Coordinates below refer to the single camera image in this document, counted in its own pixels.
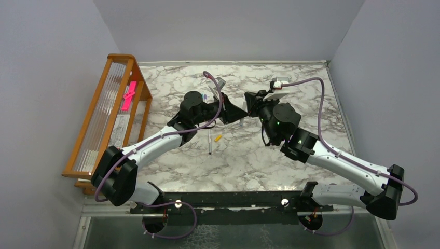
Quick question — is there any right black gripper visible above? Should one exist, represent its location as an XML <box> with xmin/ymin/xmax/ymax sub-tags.
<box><xmin>247</xmin><ymin>89</ymin><xmax>281</xmax><ymax>143</ymax></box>

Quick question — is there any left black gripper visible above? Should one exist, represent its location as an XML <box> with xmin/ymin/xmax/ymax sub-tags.
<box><xmin>193</xmin><ymin>92</ymin><xmax>248</xmax><ymax>125</ymax></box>

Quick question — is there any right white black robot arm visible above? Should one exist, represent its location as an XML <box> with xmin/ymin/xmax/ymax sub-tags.
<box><xmin>244</xmin><ymin>90</ymin><xmax>404</xmax><ymax>220</ymax></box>

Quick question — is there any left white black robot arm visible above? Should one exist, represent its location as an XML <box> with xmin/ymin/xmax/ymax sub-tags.
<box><xmin>91</xmin><ymin>91</ymin><xmax>247</xmax><ymax>213</ymax></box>

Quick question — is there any yellow pen cap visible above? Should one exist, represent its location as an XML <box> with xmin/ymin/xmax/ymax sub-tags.
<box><xmin>214</xmin><ymin>135</ymin><xmax>223</xmax><ymax>142</ymax></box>

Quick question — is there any white pen leftmost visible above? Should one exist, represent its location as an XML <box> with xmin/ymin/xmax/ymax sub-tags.
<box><xmin>208</xmin><ymin>130</ymin><xmax>212</xmax><ymax>155</ymax></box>

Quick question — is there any pink clip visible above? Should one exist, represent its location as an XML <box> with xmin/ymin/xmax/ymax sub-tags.
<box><xmin>121</xmin><ymin>81</ymin><xmax>137</xmax><ymax>112</ymax></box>

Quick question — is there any wooden rack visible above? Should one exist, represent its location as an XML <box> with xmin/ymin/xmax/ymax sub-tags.
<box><xmin>62</xmin><ymin>53</ymin><xmax>153</xmax><ymax>196</ymax></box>

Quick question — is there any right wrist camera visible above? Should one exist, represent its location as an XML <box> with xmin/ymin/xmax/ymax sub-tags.
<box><xmin>263</xmin><ymin>77</ymin><xmax>291</xmax><ymax>101</ymax></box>

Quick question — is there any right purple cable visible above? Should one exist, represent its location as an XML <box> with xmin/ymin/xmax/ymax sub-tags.
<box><xmin>282</xmin><ymin>77</ymin><xmax>419</xmax><ymax>237</ymax></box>

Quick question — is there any black mounting rail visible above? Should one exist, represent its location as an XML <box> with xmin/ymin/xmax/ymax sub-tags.
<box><xmin>130</xmin><ymin>190</ymin><xmax>333</xmax><ymax>226</ymax></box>

